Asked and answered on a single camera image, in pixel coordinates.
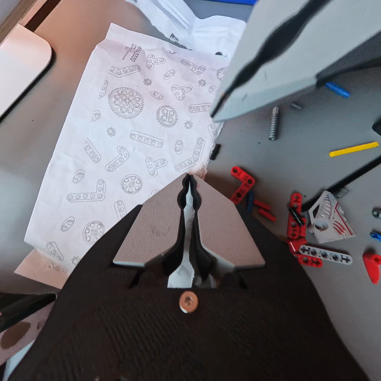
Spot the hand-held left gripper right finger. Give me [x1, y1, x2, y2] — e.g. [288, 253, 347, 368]
[190, 175, 266, 280]

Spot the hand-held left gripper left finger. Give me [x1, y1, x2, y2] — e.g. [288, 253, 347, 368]
[113, 173, 191, 276]

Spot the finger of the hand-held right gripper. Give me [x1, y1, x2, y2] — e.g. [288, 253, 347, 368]
[212, 0, 381, 123]
[210, 0, 314, 116]

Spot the red lego beam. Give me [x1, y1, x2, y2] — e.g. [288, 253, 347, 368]
[289, 241, 323, 267]
[287, 193, 307, 240]

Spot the printed paper bag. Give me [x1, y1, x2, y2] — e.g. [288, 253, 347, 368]
[15, 22, 247, 289]

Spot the lego spring shock absorber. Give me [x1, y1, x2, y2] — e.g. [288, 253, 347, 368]
[268, 107, 280, 141]

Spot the yellow lego axle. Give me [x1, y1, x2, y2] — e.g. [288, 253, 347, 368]
[329, 142, 379, 157]

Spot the printed grey lego panel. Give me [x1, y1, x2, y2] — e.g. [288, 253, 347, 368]
[307, 190, 356, 244]

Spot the light grey lego beam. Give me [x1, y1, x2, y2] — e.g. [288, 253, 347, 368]
[299, 245, 353, 265]

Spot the long black lego axle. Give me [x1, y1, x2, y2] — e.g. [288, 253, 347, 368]
[302, 162, 381, 210]

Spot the red lego claw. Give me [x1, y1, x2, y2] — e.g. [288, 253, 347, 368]
[363, 251, 381, 285]

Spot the black lego set box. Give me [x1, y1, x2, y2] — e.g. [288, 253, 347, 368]
[0, 293, 58, 362]

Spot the plain white paper bag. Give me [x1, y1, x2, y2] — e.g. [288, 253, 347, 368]
[125, 0, 258, 58]

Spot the instruction sheet on stand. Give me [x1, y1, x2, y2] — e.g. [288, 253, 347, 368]
[0, 24, 52, 118]

